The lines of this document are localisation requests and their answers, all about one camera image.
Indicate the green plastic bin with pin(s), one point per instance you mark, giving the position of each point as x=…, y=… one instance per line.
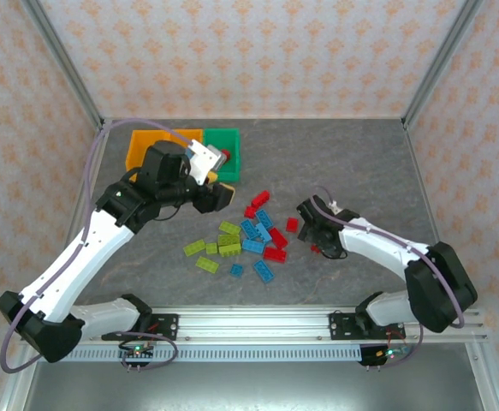
x=232, y=141

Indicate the grey metal shelf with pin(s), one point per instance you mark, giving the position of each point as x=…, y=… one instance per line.
x=253, y=387

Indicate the small blue lego brick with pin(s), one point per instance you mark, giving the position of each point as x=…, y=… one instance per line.
x=236, y=270

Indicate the aluminium frame bar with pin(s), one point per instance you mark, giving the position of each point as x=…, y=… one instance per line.
x=486, y=385
x=420, y=180
x=253, y=117
x=16, y=394
x=78, y=214

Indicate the small lime lego brick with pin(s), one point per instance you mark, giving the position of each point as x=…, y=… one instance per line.
x=211, y=248

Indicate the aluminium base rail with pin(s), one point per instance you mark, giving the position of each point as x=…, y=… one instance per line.
x=253, y=327

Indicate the aluminium corner post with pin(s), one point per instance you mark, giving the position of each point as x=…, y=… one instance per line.
x=61, y=55
x=444, y=55

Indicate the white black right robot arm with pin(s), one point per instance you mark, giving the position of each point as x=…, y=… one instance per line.
x=381, y=248

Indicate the small controller circuit board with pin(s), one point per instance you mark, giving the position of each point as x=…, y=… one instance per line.
x=137, y=352
x=388, y=353

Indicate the small red lego brick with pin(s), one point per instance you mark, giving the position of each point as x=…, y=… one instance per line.
x=292, y=224
x=249, y=211
x=315, y=248
x=226, y=154

